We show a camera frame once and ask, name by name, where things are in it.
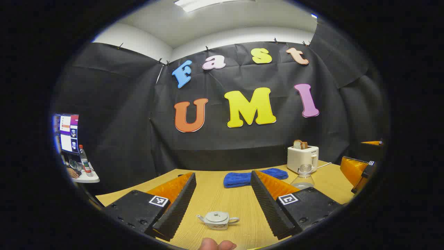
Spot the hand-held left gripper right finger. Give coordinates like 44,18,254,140
250,170,344,241

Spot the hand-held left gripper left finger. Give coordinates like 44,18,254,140
101,172,197,242

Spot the white teacup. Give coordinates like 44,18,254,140
196,211,240,230

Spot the green label water bottle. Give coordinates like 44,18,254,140
291,164,317,191

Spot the red cap plastic bottle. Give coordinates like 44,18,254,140
78,145,94,177

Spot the blue towel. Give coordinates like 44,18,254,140
223,168,289,189

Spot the white toaster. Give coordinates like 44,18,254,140
287,145,319,174

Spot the black backdrop cloth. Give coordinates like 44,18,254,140
52,19,391,195

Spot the white side table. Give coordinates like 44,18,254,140
68,161,100,183

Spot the computer monitor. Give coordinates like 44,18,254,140
53,113,79,155

